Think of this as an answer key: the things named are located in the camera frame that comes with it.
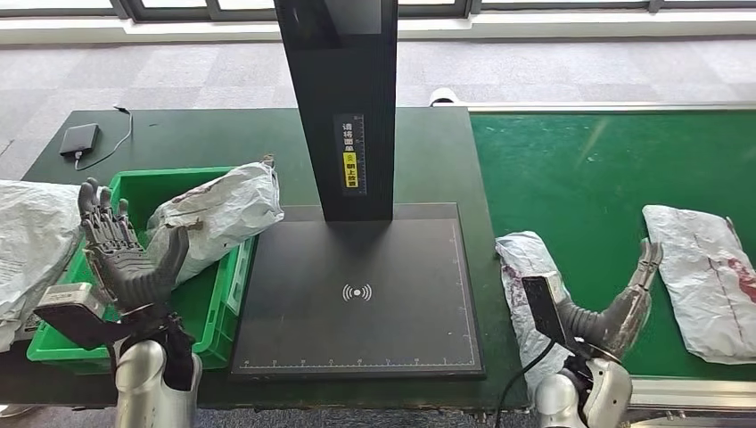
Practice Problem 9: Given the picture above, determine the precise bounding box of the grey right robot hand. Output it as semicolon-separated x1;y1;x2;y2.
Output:
557;239;664;361

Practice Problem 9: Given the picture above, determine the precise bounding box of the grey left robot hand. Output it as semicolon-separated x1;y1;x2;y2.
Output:
78;177;191;315

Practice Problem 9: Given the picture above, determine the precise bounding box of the grey poly mailer parcel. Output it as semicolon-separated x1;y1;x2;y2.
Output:
642;204;756;366
146;156;285;286
495;231;573;403

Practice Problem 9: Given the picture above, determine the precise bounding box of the green conveyor belt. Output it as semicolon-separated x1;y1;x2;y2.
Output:
470;111;756;379

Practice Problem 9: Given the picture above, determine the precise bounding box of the black inbound scanner machine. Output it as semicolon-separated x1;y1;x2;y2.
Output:
230;0;487;379

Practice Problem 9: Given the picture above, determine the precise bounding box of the green plastic crate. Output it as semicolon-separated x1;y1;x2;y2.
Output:
26;167;259;374

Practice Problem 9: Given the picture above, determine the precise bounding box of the white crumpled bag pile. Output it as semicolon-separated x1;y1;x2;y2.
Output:
0;179;84;352

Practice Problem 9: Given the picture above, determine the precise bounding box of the black power bank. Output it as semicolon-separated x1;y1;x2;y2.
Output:
59;123;101;159

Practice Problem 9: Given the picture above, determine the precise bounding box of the black yellow instruction label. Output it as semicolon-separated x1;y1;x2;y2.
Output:
333;113;368;197

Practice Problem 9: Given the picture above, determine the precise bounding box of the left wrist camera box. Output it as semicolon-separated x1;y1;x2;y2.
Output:
32;282;128;350

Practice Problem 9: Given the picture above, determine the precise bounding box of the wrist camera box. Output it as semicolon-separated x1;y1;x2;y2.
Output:
32;282;128;350
521;272;571;350

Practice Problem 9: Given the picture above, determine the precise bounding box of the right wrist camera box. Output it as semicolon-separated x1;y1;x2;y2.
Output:
521;272;571;350

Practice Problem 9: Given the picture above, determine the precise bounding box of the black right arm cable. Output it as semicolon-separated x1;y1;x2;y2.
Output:
495;339;557;428

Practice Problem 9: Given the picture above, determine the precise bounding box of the dark window frame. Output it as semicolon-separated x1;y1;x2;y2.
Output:
0;0;756;23

